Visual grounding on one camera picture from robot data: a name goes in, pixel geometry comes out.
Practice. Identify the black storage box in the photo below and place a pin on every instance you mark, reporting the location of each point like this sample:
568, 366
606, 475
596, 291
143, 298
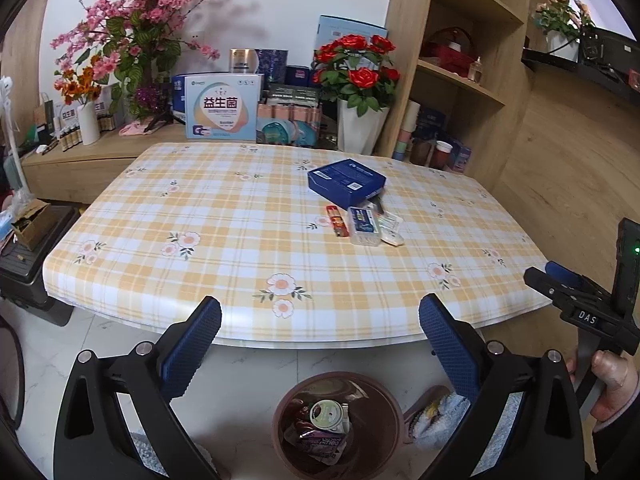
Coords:
30, 280

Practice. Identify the brown glass tumbler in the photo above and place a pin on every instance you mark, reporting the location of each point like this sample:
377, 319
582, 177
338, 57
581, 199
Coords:
421, 152

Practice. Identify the person's right forearm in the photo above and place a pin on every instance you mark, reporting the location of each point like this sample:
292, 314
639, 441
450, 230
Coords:
620, 445

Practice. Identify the clear box blue label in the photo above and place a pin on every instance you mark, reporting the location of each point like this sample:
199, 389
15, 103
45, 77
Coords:
364, 222

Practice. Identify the brown paper bag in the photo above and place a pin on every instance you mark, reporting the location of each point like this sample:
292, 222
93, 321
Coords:
44, 115

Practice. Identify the large light blue box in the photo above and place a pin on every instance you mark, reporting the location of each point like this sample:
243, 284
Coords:
345, 30

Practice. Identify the black countertop oven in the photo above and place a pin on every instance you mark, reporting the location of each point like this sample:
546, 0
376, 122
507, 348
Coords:
610, 47

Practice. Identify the person's right hand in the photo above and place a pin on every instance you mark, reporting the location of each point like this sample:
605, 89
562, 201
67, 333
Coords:
612, 375

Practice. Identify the fluffy light blue slipper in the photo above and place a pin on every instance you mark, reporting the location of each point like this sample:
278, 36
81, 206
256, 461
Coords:
505, 430
435, 415

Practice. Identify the white angular flower pot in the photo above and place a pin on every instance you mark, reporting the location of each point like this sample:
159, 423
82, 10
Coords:
360, 130

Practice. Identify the black stone counter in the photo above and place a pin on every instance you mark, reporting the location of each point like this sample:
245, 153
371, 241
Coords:
550, 66

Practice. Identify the blue white carton box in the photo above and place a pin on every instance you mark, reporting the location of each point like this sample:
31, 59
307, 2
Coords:
179, 97

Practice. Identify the wooden shelf unit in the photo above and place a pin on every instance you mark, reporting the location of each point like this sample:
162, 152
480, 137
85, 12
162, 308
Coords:
400, 35

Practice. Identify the cardboard box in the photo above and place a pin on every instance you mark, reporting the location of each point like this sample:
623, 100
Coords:
32, 225

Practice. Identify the red basket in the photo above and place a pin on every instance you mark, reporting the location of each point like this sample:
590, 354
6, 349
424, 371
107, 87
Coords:
447, 57

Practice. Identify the row of small brown bottles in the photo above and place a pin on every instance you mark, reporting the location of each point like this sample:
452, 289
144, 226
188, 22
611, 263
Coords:
71, 139

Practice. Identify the brown plastic trash bin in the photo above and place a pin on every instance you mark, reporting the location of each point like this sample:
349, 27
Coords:
380, 425

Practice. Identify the stack of pastel cups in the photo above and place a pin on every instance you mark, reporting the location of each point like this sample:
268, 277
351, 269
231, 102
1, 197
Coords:
401, 145

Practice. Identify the red tumbler with white cup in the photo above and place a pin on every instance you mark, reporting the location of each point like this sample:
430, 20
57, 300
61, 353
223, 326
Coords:
441, 156

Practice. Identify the purple artificial flowers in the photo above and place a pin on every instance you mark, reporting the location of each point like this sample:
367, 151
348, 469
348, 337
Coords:
150, 102

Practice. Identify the orange artificial flowers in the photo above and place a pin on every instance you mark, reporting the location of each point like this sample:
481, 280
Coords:
75, 87

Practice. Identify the pink cloth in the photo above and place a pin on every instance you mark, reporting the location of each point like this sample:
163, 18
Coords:
135, 130

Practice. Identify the small light blue box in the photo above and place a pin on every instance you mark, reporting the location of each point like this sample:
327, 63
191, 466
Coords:
460, 155

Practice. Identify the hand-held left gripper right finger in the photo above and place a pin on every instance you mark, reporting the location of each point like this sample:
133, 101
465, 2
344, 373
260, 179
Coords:
447, 345

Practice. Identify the green white round container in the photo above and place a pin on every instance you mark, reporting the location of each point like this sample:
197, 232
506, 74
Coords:
327, 414

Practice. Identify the dark blue patterned box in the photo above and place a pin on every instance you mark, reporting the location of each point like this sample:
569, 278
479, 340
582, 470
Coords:
274, 65

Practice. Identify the white sachet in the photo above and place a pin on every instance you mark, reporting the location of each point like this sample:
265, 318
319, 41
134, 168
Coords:
392, 232

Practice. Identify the small glass bottle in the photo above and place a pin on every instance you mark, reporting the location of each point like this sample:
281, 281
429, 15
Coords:
476, 72

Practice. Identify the small black tripod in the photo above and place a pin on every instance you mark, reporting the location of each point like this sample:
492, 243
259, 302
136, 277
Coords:
162, 119

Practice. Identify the tall white vase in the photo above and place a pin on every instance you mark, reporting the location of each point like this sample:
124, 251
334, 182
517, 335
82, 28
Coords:
89, 127

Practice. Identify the small white flower pot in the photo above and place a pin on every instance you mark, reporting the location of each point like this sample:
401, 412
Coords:
562, 47

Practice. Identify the wooden sideboard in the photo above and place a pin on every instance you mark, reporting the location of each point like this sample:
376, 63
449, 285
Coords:
60, 180

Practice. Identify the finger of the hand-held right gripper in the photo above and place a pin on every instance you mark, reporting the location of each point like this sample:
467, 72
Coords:
545, 282
562, 271

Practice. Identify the red rose artificial plant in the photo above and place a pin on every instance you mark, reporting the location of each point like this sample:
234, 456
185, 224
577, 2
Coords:
357, 72

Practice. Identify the small dark blue box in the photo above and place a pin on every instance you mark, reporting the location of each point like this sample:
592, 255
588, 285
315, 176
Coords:
297, 75

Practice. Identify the white pastel carton box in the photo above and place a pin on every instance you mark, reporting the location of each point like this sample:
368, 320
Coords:
220, 110

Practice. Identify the dark blue gift box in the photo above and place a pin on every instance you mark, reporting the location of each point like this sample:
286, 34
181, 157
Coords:
431, 122

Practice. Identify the white wall socket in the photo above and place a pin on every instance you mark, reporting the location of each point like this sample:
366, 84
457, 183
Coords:
197, 38

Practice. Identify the silver box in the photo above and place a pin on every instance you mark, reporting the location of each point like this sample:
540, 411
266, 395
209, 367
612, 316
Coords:
244, 61

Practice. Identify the red stick packet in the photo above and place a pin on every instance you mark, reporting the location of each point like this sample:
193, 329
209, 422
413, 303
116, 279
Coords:
336, 220

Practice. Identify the yellow plaid tablecloth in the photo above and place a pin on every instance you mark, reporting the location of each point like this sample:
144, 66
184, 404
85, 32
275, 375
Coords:
225, 210

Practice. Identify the pink blossom artificial tree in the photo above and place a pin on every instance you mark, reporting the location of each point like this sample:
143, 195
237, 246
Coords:
150, 5

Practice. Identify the black printed box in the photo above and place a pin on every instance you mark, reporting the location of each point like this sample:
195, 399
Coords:
292, 94

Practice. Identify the blue pink snack packet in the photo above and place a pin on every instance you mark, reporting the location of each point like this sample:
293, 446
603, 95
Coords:
320, 445

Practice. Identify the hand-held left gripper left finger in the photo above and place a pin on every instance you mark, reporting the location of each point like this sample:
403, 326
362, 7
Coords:
192, 345

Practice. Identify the pale pink rose plant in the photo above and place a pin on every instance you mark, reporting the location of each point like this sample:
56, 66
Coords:
560, 15

